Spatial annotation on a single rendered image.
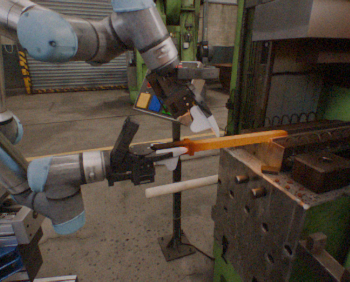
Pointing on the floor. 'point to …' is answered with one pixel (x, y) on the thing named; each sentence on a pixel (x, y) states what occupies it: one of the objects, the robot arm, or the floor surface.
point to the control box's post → (176, 181)
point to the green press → (137, 71)
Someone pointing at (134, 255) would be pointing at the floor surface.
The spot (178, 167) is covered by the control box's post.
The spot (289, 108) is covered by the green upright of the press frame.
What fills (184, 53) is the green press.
